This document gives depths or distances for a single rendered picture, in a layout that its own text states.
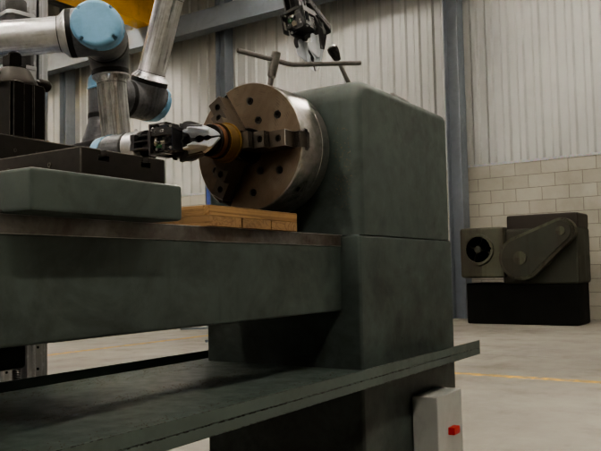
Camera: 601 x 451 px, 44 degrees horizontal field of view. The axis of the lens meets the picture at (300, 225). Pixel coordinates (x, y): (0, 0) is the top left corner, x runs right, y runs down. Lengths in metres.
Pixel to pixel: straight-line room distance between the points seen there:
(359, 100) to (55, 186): 0.97
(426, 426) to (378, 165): 0.70
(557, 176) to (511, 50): 2.17
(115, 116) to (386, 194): 0.72
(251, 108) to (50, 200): 0.84
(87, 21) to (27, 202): 0.87
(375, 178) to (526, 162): 10.10
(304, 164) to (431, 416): 0.76
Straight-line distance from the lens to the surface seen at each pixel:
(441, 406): 2.05
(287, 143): 1.70
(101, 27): 1.85
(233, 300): 1.46
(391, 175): 1.97
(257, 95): 1.81
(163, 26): 2.37
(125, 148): 1.77
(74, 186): 1.09
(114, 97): 1.96
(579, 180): 11.69
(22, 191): 1.06
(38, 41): 1.89
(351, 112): 1.84
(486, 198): 12.08
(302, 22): 1.93
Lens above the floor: 0.78
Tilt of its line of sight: 4 degrees up
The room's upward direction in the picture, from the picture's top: 1 degrees counter-clockwise
